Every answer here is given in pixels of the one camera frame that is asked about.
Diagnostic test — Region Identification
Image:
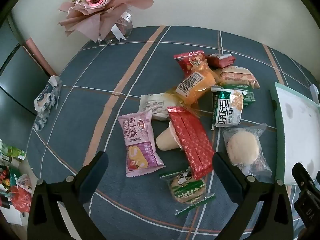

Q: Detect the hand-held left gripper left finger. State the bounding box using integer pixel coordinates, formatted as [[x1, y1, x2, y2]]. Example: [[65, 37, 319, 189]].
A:
[[27, 151, 109, 240]]

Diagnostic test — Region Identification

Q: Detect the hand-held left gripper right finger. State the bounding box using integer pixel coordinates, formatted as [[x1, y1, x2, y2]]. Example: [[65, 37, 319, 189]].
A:
[[212, 152, 293, 240]]

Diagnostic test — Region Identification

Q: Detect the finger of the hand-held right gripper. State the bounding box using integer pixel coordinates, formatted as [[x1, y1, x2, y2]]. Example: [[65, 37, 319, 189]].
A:
[[292, 162, 318, 193]]

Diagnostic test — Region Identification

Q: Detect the round bun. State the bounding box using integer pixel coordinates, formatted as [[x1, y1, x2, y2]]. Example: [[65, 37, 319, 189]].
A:
[[222, 123, 273, 178]]

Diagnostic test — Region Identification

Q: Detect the green round cookie packet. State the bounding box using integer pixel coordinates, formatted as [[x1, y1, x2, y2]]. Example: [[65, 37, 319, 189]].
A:
[[159, 168, 217, 217]]

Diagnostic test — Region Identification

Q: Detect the long red patterned packet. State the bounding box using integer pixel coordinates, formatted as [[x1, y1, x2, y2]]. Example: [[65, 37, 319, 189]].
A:
[[166, 106, 216, 180]]

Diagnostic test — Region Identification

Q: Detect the white tray with green rim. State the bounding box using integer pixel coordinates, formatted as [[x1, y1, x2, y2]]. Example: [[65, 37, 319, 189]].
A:
[[269, 81, 320, 186]]

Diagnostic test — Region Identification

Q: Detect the pink swiss roll packet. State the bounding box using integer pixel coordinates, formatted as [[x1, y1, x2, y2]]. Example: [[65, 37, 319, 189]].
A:
[[117, 109, 166, 178]]

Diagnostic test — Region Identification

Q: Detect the green and white cracker packet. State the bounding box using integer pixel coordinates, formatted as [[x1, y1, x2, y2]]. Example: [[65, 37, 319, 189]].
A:
[[211, 85, 247, 130]]

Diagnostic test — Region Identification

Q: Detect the beige pudding cup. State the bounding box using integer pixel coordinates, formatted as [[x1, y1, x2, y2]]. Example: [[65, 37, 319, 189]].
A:
[[155, 121, 184, 152]]

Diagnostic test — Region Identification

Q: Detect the dark green biscuit packet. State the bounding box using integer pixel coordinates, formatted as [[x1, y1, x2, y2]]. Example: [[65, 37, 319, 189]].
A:
[[222, 84, 256, 108]]

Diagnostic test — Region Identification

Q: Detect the white bun packet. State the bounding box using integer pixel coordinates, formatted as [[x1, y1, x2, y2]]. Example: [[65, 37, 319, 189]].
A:
[[139, 92, 182, 121]]

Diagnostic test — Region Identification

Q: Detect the orange cake packet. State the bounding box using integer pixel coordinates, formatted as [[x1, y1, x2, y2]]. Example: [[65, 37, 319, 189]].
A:
[[166, 60, 222, 117]]

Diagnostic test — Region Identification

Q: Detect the beige sandwich cracker packet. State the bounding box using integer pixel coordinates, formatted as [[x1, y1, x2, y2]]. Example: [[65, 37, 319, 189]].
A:
[[217, 66, 260, 90]]

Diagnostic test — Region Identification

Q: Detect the small red snack packet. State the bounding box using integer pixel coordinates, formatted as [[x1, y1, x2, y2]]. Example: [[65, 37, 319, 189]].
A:
[[205, 53, 236, 68]]

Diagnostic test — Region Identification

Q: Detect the red pictured snack packet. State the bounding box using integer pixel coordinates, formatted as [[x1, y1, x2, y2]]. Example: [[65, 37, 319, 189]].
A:
[[174, 50, 208, 78]]

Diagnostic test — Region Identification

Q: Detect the blue plaid tablecloth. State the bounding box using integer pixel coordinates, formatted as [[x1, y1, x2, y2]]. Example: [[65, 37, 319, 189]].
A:
[[25, 25, 320, 240]]

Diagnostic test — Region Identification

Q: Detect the red plastic bag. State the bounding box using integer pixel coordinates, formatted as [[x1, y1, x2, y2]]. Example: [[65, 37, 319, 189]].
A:
[[10, 174, 33, 213]]

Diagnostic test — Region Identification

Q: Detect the white power strip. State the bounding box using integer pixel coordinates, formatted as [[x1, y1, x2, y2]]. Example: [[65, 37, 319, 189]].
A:
[[309, 84, 318, 104]]

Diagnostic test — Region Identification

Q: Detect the green printed box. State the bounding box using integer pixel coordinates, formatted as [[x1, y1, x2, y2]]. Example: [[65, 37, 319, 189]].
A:
[[0, 140, 27, 162]]

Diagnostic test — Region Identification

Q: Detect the blue and white patterned packet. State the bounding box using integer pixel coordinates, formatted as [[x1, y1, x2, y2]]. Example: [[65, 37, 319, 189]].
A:
[[33, 75, 62, 132]]

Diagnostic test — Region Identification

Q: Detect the dark green cabinet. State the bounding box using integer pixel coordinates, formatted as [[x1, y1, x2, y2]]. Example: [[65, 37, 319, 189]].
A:
[[0, 12, 57, 117]]

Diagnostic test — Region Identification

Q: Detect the glass vase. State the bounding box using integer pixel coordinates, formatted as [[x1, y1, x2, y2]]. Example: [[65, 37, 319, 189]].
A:
[[97, 9, 133, 45]]

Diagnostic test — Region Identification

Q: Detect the pink paper flower bouquet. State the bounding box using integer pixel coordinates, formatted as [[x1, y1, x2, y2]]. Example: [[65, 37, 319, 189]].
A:
[[58, 0, 154, 43]]

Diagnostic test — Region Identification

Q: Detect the pink wooden post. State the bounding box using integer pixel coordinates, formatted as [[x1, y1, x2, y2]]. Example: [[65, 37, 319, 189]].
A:
[[24, 38, 59, 77]]

